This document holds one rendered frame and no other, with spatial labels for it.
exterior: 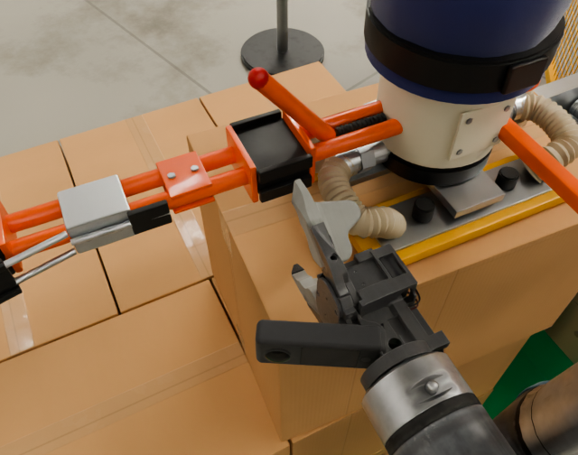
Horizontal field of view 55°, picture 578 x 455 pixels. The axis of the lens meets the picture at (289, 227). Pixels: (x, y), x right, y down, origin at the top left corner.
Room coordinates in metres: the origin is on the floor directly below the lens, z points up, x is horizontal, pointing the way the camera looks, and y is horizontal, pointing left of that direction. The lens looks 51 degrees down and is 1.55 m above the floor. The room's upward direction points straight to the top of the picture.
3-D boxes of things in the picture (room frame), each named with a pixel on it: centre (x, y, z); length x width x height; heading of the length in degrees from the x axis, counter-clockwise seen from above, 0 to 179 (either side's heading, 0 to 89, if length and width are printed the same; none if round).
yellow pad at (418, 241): (0.51, -0.24, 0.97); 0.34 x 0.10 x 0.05; 115
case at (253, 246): (0.62, -0.18, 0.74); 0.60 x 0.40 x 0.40; 113
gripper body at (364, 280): (0.27, -0.08, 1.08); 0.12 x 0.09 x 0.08; 25
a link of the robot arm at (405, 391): (0.19, -0.11, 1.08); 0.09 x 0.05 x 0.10; 115
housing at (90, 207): (0.41, 0.22, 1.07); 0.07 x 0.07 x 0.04; 25
